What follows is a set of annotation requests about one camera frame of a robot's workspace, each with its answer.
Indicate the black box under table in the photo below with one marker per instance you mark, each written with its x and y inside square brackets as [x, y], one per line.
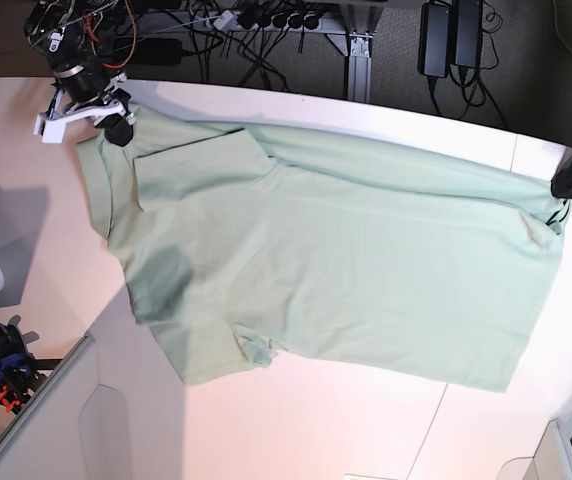
[158, 52]

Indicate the aluminium table leg frame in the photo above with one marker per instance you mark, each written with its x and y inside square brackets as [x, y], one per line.
[360, 20]

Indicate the grey panel lower right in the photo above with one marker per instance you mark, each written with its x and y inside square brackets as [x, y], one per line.
[552, 459]

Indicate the black power adapter left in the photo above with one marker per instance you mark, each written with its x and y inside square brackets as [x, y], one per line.
[434, 40]

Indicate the black power strip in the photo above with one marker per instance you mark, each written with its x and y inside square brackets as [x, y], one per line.
[279, 20]

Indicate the blue orange clamp pile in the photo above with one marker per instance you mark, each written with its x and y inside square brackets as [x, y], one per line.
[17, 371]

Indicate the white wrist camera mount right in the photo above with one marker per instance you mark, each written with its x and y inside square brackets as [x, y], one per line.
[51, 125]

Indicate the grey white partition panel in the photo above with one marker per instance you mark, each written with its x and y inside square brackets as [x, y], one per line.
[74, 427]

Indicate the black power adapter right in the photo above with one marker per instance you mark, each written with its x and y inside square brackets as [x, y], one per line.
[468, 33]

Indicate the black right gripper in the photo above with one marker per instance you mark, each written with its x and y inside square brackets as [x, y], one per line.
[88, 82]

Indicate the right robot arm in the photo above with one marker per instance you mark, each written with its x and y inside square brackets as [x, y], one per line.
[87, 45]

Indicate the light green T-shirt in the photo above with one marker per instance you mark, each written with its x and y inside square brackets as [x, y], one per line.
[239, 242]

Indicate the black power adapter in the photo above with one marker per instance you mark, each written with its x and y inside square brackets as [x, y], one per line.
[468, 33]
[434, 40]

